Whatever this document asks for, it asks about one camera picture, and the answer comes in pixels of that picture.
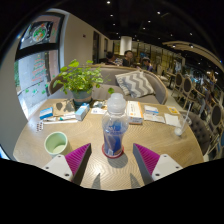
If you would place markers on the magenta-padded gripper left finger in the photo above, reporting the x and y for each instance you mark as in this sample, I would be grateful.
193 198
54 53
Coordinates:
77 159

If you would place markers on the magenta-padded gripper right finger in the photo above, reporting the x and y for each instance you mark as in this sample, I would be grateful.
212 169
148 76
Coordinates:
146 159

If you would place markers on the clear bottle with blue label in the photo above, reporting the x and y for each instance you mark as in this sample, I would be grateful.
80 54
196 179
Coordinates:
114 133

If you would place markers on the light green mug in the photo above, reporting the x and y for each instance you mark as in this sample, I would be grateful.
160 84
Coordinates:
55 142

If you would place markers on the flat white leaflet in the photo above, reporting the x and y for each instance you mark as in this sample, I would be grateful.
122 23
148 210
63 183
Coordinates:
154 118

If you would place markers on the white toothpaste tube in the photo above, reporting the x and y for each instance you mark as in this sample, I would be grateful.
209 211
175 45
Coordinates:
60 118

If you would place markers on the white paper napkin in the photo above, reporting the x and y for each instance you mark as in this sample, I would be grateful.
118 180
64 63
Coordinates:
172 120

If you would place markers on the light blue carton box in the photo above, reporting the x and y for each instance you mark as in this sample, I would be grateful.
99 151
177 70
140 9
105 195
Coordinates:
82 111

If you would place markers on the white and orange box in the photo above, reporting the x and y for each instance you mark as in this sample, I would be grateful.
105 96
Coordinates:
135 112

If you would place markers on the clear plastic cup with straw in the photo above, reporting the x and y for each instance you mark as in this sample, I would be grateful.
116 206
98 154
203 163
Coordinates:
181 125

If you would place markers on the small blue white card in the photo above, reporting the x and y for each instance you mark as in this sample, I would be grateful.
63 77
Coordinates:
151 109

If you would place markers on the pill blister pack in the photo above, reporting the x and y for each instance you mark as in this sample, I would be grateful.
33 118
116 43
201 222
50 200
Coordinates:
40 126

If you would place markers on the printed white paper sheets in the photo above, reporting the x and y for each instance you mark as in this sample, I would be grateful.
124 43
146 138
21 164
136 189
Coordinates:
98 108

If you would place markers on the small blue and white box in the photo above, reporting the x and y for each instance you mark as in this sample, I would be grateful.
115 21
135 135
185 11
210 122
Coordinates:
46 113

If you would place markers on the small yellow card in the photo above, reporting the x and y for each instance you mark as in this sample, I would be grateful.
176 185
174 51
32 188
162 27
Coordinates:
173 110

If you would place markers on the grey tufted chair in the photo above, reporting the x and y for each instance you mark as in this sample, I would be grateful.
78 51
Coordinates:
200 133

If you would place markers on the grey white chevron cushion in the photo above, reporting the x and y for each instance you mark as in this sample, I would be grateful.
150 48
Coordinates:
135 83

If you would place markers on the group of round-backed chairs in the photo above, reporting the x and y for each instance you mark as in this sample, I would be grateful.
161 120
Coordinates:
215 115

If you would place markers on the green potted plant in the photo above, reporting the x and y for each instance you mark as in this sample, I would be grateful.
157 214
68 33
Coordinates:
80 77

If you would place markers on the person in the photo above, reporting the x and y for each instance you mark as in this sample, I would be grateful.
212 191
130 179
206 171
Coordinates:
108 58
128 58
146 64

